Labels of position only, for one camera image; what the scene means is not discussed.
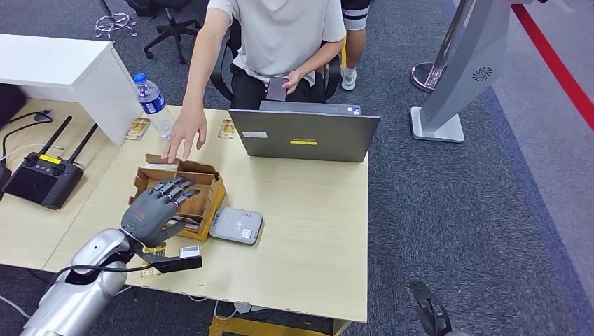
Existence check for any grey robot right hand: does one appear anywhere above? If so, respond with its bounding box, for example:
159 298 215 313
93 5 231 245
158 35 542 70
406 280 453 336

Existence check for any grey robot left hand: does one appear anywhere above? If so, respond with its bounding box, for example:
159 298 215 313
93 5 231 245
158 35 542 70
120 176 201 249

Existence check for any person's left hand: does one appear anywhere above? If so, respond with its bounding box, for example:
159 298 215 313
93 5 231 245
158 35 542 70
282 69 305 96

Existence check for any person's right hand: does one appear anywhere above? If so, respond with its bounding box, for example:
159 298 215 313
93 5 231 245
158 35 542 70
161 107 208 163

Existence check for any dark smartphone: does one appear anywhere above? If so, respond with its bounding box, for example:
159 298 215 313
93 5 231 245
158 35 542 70
265 76 289 102

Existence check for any brown cardboard card box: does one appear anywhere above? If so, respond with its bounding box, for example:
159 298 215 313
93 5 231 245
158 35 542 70
128 153 228 243

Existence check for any seated person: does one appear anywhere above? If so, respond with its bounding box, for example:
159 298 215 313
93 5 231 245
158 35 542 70
161 0 347 163

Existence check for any standing person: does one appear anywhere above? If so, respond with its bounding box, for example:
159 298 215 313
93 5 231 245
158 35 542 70
340 0 372 91

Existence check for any grey card reader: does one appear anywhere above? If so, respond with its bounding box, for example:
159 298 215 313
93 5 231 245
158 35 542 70
209 207 264 246

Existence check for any black office chair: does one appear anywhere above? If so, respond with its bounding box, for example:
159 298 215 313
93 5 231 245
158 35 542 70
209 18 342 103
123 0 205 65

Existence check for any clear water bottle blue cap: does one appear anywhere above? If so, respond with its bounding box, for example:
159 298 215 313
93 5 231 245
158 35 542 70
132 72 176 139

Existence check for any grey laptop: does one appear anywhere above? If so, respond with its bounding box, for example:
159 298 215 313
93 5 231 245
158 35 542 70
228 99 382 164

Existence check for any white shoe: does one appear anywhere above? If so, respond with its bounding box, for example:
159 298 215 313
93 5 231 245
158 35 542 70
340 66 358 91

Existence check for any black remote controller with antennas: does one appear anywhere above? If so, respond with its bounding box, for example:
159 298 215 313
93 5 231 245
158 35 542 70
2 115 99 211

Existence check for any small black device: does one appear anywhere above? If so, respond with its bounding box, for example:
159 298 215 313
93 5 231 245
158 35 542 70
0 167 13 201

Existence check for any white cabinet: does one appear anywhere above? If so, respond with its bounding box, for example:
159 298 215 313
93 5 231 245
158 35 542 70
0 33 144 146

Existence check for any black rounded object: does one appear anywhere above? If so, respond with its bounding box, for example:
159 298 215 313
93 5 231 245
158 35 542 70
0 83 27 130

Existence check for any grey kiosk stand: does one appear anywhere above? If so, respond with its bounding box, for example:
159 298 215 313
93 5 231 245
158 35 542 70
409 0 548 144

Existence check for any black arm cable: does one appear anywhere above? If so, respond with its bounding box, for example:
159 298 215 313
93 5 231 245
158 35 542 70
48 262 154 279

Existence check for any chrome stanchion post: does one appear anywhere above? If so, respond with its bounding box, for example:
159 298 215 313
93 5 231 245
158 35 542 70
410 0 476 92

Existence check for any pink white wire bundle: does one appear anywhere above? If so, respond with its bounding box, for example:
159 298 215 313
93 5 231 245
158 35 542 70
95 12 139 39

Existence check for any black cable with plug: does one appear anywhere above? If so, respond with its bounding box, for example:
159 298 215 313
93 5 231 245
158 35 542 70
0 108 54 133

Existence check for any yellow base plate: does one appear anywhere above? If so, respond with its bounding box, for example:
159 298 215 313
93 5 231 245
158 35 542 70
207 316 335 336

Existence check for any white floor cable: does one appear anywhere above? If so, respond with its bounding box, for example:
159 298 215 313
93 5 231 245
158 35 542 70
0 295 31 321

